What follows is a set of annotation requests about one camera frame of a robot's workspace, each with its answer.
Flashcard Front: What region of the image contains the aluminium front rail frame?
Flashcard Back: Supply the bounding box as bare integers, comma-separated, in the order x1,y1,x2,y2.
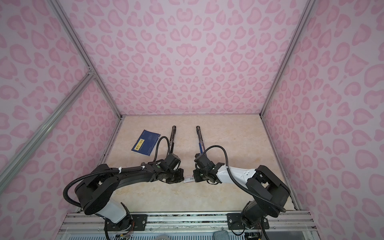
56,211,320,240

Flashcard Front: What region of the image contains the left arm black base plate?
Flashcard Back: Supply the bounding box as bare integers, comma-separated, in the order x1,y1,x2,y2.
104,214,148,232

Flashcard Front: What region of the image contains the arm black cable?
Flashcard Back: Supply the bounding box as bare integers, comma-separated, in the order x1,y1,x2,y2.
62,135,172,208
200,145,287,213

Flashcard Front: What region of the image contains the blue long stapler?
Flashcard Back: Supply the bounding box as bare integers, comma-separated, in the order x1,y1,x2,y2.
196,126,206,154

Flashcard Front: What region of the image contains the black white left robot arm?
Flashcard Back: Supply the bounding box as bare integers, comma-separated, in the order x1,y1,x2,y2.
63,154,184,233

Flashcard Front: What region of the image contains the grey cloth pad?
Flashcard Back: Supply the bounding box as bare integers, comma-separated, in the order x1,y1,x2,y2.
213,230,230,240

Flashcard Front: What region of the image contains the red white staple box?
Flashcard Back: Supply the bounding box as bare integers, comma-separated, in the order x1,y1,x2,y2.
183,176,195,183

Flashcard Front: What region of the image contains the dark blue booklet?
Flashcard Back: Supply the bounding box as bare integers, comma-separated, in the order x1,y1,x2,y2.
132,130,161,156

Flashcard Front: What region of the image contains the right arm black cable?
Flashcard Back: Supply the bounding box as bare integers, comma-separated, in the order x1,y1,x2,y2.
200,145,287,213

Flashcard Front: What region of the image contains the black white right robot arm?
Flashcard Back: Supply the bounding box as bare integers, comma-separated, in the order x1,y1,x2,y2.
193,154,291,230

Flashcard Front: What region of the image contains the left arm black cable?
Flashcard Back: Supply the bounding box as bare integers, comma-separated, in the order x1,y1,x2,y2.
62,135,172,208

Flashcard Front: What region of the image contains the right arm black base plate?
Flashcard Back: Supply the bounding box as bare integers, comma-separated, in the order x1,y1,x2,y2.
226,213,270,230

